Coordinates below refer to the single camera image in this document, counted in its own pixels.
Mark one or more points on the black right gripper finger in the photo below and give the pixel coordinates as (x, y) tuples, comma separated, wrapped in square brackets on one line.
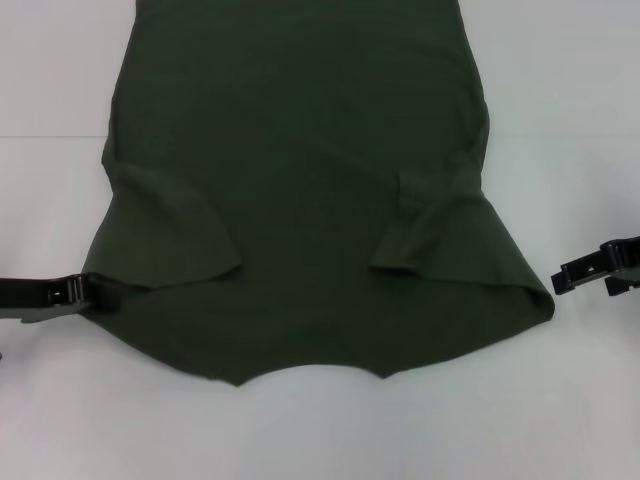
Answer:
[(585, 270)]

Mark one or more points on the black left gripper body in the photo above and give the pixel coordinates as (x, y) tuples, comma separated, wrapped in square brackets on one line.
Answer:
[(25, 297)]

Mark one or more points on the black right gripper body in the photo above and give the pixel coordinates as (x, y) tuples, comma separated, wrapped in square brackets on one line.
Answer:
[(632, 270)]

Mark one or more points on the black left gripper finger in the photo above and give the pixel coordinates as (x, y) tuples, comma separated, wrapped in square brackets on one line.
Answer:
[(100, 295)]

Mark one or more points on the dark green t-shirt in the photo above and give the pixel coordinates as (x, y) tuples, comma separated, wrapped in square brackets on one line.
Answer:
[(300, 200)]

